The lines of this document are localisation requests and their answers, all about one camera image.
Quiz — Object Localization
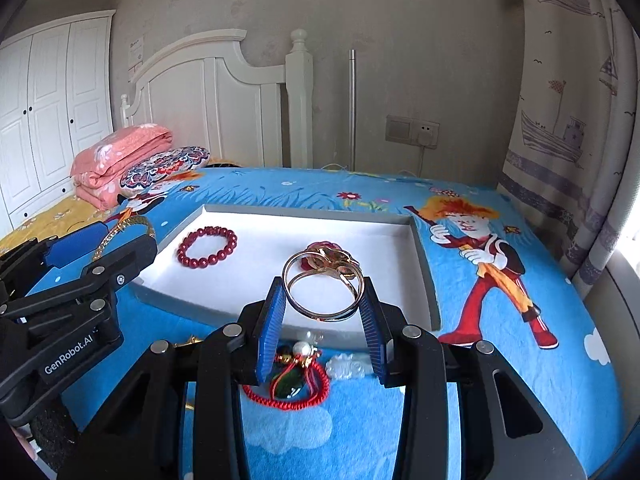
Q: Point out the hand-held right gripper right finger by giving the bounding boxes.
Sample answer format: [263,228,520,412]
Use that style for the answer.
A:
[357,276,588,480]

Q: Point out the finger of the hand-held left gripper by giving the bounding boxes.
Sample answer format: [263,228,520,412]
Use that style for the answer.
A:
[0,236,159,329]
[0,224,110,302]

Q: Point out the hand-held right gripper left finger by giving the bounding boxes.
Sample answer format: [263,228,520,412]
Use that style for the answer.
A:
[57,276,288,480]

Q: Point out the gold chain bracelet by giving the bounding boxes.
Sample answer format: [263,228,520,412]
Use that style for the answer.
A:
[95,215,156,262]

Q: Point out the gold double ring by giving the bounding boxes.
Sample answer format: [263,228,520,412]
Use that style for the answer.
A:
[281,249,366,322]

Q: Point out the white jewelry tray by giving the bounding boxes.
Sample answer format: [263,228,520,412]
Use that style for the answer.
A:
[131,204,442,352]

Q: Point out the green pendant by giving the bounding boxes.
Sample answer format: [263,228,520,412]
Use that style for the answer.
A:
[270,366,306,401]

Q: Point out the red string bracelet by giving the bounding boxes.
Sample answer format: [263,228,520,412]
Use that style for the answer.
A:
[242,357,332,412]

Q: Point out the yellow floral bedsheet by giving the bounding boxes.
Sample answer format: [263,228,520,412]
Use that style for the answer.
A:
[0,195,121,257]

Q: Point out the red rose brooch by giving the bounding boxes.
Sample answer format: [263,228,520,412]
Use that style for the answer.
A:
[305,241,358,281]

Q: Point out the pink folded quilt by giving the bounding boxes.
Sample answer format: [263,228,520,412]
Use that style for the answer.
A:
[70,124,173,208]

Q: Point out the patterned round pillow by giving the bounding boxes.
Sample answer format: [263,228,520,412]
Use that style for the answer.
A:
[120,146,211,198]

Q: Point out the blue cartoon blanket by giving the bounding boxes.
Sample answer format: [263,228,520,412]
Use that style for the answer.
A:
[65,165,626,480]

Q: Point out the white wardrobe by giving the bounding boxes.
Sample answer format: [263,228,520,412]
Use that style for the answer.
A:
[0,10,117,233]

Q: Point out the white wooden headboard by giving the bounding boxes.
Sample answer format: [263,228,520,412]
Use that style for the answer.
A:
[120,27,315,171]

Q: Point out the metal pole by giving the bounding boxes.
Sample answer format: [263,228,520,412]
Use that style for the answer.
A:
[347,49,359,171]

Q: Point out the printed boat curtain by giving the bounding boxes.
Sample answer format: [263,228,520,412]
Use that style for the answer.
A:
[495,0,640,286]

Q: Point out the red bead bracelet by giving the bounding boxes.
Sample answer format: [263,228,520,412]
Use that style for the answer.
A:
[176,226,239,271]

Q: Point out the white cable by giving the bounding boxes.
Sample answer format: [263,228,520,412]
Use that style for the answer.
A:
[320,147,427,182]

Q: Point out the wall switch panel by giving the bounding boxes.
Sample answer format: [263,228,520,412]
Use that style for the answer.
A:
[385,114,416,143]

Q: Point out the wall socket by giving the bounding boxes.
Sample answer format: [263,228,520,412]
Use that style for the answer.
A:
[412,120,441,150]

